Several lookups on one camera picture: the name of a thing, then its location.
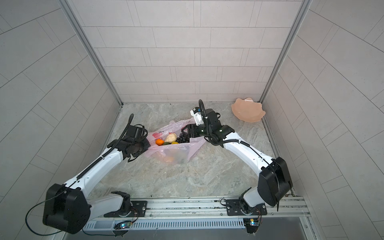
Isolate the dark fake grapes bunch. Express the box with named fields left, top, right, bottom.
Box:
left=176, top=133, right=190, bottom=144

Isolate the pink scalloped plate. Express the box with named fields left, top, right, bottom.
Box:
left=231, top=98, right=266, bottom=123

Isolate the pink plastic bag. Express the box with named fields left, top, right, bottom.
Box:
left=144, top=118, right=206, bottom=164

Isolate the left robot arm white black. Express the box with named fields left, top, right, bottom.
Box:
left=43, top=114, right=150, bottom=234

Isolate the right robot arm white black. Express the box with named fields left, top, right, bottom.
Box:
left=182, top=100, right=293, bottom=215

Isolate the orange fake fruit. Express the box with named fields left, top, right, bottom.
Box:
left=155, top=139, right=165, bottom=146

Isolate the beige fake potato fruit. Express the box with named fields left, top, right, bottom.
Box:
left=165, top=133, right=178, bottom=144

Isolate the left circuit board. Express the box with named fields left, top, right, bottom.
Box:
left=114, top=221, right=132, bottom=230

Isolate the circuit board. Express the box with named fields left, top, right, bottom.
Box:
left=243, top=219, right=260, bottom=234
left=114, top=221, right=132, bottom=230

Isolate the white vent grille strip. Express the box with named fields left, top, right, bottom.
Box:
left=84, top=218, right=245, bottom=233

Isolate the right circuit board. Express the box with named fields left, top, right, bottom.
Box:
left=243, top=219, right=260, bottom=234

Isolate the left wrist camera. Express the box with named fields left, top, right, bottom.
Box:
left=123, top=124, right=148, bottom=142

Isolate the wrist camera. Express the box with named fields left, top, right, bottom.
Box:
left=190, top=107, right=204, bottom=126
left=123, top=124, right=148, bottom=142

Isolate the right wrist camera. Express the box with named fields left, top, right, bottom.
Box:
left=190, top=107, right=204, bottom=126

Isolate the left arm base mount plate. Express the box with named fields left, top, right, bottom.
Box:
left=103, top=201, right=148, bottom=218

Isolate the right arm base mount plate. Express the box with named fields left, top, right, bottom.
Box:
left=220, top=199, right=268, bottom=216

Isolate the aluminium rail frame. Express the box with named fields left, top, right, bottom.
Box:
left=93, top=196, right=311, bottom=221

